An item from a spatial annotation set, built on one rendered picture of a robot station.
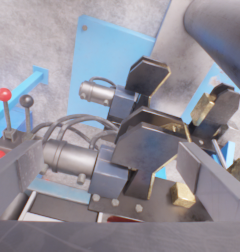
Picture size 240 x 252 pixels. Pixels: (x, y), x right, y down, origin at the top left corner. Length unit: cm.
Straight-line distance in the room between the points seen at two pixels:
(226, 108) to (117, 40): 76
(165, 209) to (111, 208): 20
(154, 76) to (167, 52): 39
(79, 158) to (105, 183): 11
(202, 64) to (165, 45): 27
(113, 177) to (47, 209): 23
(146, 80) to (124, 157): 48
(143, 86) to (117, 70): 45
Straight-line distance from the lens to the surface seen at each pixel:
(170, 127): 52
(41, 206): 65
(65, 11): 144
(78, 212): 64
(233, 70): 55
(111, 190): 62
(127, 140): 47
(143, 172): 57
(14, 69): 178
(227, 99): 103
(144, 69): 87
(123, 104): 93
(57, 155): 60
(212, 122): 109
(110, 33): 126
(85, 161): 60
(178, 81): 134
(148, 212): 70
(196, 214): 80
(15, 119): 186
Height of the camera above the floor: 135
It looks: 51 degrees down
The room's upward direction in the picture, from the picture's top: 170 degrees counter-clockwise
